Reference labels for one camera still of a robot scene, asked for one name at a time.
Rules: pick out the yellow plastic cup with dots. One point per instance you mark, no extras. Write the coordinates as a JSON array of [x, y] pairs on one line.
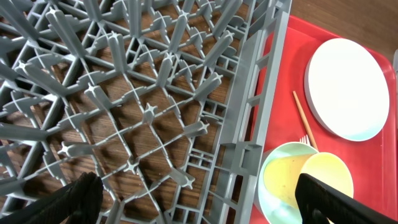
[[281, 175]]

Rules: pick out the grey dishwasher rack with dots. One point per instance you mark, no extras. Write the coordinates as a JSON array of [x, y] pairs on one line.
[[77, 60]]

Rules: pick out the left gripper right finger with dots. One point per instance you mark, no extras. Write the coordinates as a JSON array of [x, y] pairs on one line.
[[320, 203]]

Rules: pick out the white plastic fork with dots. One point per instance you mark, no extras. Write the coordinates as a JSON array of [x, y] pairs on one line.
[[305, 140]]

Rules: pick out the light blue small bowl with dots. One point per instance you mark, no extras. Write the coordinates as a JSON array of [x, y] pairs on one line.
[[270, 208]]

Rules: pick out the light blue plate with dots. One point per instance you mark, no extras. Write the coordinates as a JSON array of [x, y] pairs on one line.
[[346, 90]]

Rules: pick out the wooden chopstick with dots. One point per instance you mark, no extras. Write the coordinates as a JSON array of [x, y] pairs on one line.
[[305, 121]]

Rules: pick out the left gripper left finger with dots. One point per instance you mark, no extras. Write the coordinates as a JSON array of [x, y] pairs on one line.
[[77, 202]]

